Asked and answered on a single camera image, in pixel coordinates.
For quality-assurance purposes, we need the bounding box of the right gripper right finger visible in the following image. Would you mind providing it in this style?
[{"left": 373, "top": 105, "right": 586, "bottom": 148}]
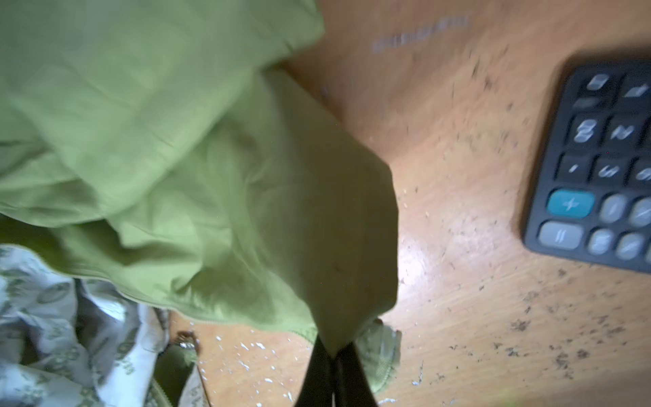
[{"left": 332, "top": 343, "right": 378, "bottom": 407}]

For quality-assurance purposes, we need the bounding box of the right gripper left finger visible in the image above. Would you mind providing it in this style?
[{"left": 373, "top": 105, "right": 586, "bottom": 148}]
[{"left": 294, "top": 337, "right": 334, "bottom": 407}]

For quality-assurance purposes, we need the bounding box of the green Snoopy zip jacket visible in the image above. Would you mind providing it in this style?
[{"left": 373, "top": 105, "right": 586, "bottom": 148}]
[{"left": 1, "top": 1, "right": 401, "bottom": 406}]

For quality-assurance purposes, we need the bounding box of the dark grey calculator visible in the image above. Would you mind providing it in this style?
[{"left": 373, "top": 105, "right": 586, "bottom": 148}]
[{"left": 522, "top": 59, "right": 650, "bottom": 273}]

